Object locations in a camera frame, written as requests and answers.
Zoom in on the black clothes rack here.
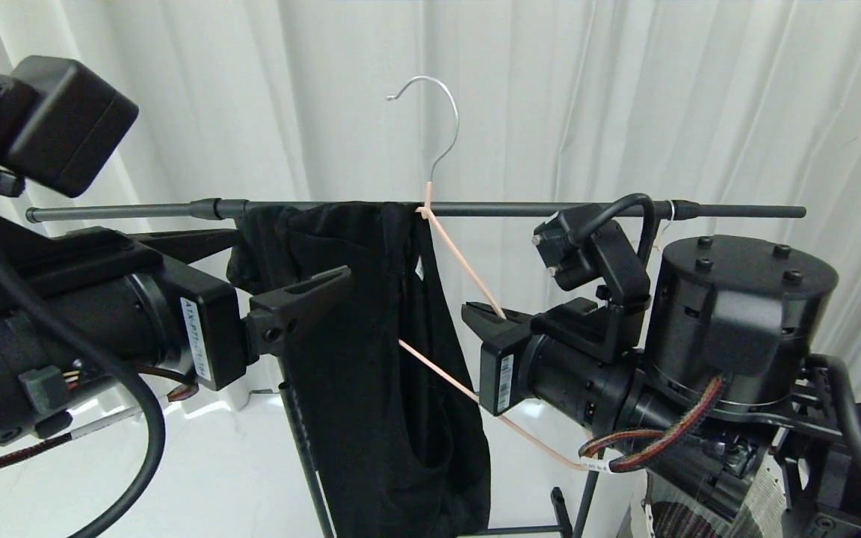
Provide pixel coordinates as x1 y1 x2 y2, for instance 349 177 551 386
25 197 807 538

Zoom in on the pink clothes hanger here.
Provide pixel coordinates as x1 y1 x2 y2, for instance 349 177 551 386
386 75 612 474

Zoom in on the black sleeveless shirt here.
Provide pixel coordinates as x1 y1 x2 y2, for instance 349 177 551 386
226 200 493 538

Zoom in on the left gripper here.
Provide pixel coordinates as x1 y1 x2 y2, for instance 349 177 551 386
49 227 354 392

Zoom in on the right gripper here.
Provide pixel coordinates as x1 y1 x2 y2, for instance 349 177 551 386
461 300 644 438

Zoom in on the white laundry basket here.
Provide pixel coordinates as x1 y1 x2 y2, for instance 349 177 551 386
617 448 794 538

